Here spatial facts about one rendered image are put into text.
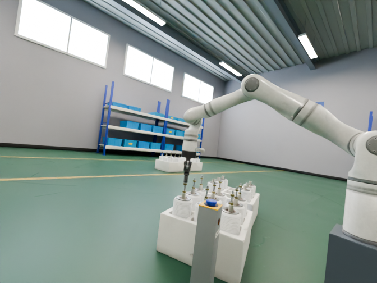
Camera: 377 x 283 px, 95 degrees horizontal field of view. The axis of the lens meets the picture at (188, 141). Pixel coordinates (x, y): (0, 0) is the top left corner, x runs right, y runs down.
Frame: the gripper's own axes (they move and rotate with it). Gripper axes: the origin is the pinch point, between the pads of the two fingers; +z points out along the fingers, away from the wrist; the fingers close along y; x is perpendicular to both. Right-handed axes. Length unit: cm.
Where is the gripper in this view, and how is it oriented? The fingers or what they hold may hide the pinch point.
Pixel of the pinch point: (185, 178)
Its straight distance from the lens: 89.2
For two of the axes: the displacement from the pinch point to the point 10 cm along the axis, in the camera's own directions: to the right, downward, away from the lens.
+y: -0.1, -0.2, -10.0
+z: -1.2, 9.9, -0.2
